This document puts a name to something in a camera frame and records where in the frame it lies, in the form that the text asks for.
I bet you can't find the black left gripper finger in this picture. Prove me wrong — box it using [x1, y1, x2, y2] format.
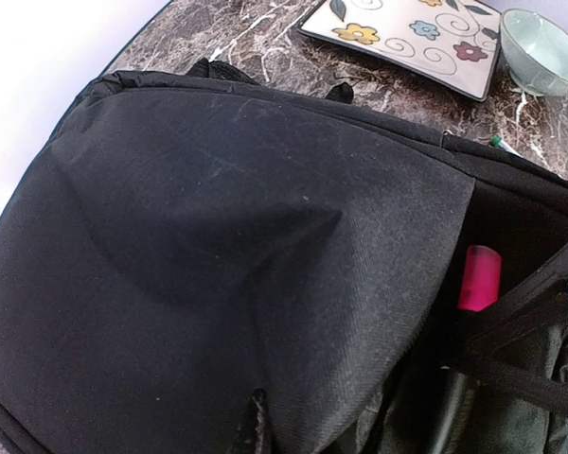
[231, 389, 276, 454]

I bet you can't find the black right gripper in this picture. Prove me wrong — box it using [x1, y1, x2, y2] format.
[444, 243, 568, 417]

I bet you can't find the pink and black highlighter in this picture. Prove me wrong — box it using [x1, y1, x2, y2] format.
[457, 245, 503, 312]

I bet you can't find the black student backpack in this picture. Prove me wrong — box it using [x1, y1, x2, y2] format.
[0, 61, 568, 453]

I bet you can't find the white pen with blue cap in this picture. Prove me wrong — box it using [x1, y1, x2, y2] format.
[490, 135, 520, 156]

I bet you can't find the pale green ceramic bowl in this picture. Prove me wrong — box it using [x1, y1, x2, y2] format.
[500, 9, 568, 96]

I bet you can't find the floral ceramic tile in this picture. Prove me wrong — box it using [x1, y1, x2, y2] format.
[299, 0, 501, 101]

